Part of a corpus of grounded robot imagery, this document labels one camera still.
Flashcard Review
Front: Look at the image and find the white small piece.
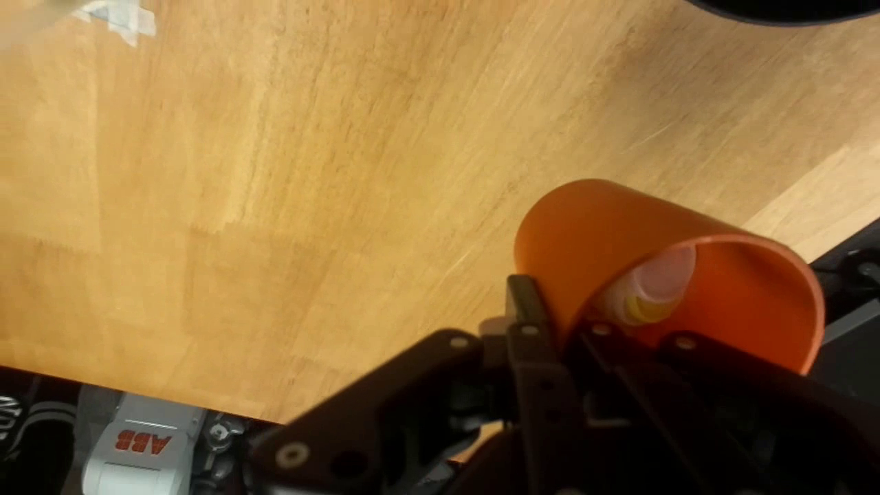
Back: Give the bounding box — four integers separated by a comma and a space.
629, 245, 697, 299

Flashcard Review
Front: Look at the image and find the yellow green small piece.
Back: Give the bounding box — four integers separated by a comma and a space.
600, 273, 667, 328

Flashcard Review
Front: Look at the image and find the black bowl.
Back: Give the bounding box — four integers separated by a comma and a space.
684, 0, 880, 27

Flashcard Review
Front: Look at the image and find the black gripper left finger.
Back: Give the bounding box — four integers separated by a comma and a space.
245, 273, 600, 495

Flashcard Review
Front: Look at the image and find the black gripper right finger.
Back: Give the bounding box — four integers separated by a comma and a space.
570, 320, 880, 495

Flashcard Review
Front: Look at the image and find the orange plastic cup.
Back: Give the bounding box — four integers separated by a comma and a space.
508, 177, 827, 379

